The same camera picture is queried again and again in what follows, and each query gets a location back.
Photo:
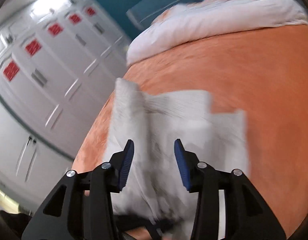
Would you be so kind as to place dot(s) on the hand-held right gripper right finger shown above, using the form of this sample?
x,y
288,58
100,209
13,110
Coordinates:
x,y
180,162

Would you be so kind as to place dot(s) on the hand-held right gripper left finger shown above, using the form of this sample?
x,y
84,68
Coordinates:
x,y
126,160

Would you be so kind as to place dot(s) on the white quilted jacket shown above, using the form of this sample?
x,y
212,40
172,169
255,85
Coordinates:
x,y
164,120

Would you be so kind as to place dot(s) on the white wardrobe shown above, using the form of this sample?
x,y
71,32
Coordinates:
x,y
56,80

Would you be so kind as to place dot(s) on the orange bed blanket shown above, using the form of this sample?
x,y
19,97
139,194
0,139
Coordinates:
x,y
244,67

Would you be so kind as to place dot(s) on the pale pink duvet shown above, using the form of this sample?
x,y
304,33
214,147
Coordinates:
x,y
219,22

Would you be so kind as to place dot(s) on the red paper door decoration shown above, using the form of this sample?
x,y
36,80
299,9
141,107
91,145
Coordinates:
x,y
11,71
55,29
75,18
90,11
33,47

